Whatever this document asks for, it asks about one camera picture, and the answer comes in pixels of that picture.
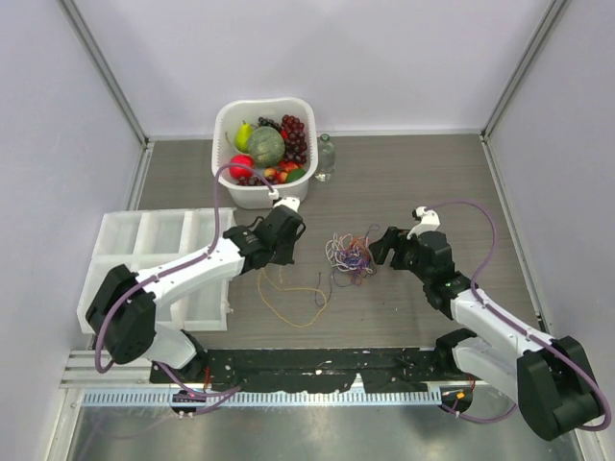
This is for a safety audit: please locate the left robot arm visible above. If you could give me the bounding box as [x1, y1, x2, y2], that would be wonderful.
[86, 197, 306, 383]

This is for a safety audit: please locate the peach fruit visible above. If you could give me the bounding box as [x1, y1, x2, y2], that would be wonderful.
[263, 161, 300, 183]

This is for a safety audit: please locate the green lime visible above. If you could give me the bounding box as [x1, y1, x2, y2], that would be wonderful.
[285, 168, 306, 183]

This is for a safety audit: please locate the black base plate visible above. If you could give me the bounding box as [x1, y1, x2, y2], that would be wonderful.
[148, 346, 494, 394]

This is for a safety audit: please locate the clear plastic bottle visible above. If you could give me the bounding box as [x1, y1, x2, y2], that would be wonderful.
[314, 133, 336, 182]

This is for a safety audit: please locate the dark grape bunch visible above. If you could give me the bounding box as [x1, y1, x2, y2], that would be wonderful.
[258, 117, 282, 133]

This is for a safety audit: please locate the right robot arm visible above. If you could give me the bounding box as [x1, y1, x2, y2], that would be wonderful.
[370, 227, 612, 441]

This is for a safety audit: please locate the aluminium rail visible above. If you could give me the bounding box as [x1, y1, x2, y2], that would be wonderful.
[61, 351, 151, 388]

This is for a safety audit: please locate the yellow wire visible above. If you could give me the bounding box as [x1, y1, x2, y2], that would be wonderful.
[257, 268, 329, 328]

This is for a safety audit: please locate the green pear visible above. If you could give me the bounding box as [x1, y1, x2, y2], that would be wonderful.
[234, 123, 253, 154]

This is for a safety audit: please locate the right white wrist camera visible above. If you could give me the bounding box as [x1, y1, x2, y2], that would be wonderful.
[407, 206, 440, 240]

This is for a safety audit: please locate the white fruit basket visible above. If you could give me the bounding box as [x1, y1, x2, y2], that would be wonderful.
[211, 97, 318, 200]

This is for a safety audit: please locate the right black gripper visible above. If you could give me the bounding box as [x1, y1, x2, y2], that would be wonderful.
[369, 226, 432, 283]

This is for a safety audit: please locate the purple wire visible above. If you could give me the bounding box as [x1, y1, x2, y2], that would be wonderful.
[314, 271, 333, 308]

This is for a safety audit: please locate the dark cherries front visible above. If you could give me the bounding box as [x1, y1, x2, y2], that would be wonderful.
[236, 176, 278, 187]

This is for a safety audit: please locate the red grape bunch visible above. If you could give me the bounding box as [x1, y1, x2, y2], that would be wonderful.
[281, 114, 308, 165]

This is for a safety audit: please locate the white compartment tray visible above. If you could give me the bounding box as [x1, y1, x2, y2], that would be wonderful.
[77, 208, 232, 334]

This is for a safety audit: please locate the slotted cable duct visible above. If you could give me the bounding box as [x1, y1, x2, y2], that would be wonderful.
[82, 387, 442, 408]

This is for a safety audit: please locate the coloured wire bundle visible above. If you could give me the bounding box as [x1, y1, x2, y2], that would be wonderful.
[325, 224, 381, 288]

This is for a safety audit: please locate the green melon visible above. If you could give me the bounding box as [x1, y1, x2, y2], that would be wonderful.
[248, 127, 285, 168]

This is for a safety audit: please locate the red apple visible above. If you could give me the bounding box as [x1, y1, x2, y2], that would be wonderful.
[229, 155, 255, 181]

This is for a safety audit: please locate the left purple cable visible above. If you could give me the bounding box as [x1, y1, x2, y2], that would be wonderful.
[94, 163, 280, 415]

